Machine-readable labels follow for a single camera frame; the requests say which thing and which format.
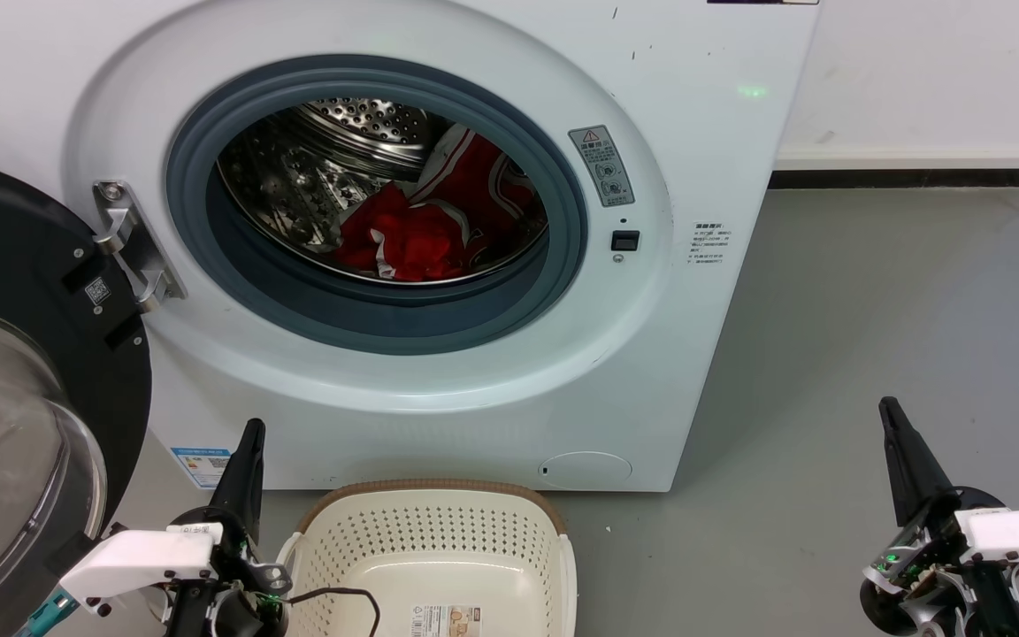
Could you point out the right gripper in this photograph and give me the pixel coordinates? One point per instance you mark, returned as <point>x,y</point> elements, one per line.
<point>934,584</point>

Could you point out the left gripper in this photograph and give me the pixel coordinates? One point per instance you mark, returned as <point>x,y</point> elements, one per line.
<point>240,610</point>

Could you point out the red and white garment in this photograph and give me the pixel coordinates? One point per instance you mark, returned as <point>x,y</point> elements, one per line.
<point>421,248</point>

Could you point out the cream perforated laundry basket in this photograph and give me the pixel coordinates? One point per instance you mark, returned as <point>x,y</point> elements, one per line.
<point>439,548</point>

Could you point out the stainless steel washing machine drum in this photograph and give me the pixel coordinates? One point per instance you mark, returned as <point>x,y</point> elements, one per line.
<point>297,186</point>

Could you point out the black washer door with glass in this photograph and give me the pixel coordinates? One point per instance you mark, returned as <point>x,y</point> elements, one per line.
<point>14,248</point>

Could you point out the blue energy label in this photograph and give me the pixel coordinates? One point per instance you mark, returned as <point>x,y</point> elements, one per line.
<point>200,467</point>

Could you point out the QR code sticker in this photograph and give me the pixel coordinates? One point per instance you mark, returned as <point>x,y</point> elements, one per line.
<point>98,290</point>

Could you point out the white front-load washing machine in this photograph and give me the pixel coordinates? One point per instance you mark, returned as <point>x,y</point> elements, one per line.
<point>695,354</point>

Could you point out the grey rubber door gasket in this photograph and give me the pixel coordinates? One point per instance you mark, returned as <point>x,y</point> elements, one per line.
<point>200,239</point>

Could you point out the silver door hinge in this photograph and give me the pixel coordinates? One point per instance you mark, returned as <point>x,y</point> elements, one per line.
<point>125,234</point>

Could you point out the white and black baseboard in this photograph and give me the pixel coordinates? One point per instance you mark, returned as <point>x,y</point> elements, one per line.
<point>907,168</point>

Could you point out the small printed text label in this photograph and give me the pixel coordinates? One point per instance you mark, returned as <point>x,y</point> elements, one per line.
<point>710,244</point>

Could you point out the round filter cover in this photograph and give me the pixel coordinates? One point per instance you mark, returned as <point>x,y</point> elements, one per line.
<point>586,471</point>

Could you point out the black door lock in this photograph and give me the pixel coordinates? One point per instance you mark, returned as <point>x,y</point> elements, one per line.
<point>625,241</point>

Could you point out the grey warning sticker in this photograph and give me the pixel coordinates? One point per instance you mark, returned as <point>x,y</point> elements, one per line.
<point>601,166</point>

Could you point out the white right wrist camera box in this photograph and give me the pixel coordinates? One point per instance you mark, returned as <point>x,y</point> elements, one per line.
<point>1018,535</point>

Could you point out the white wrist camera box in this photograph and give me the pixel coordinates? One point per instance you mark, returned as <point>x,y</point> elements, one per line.
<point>1018,535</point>
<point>134,562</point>

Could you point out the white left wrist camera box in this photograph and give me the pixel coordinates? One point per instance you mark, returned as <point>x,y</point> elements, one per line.
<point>134,562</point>

